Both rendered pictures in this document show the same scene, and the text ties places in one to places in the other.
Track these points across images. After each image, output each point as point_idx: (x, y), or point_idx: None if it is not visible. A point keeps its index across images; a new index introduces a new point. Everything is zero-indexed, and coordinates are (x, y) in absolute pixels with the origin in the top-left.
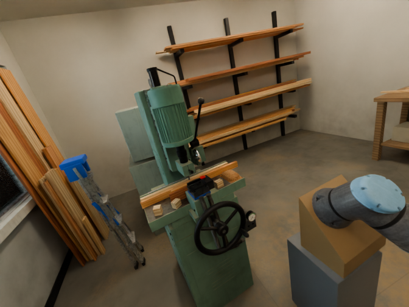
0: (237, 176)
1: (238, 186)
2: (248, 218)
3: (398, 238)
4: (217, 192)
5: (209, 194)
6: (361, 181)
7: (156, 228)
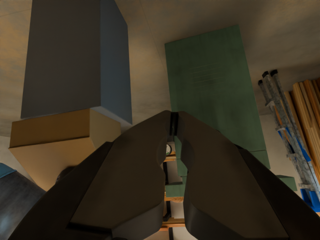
0: (174, 200)
1: (175, 189)
2: (170, 150)
3: (22, 203)
4: None
5: None
6: None
7: (288, 181)
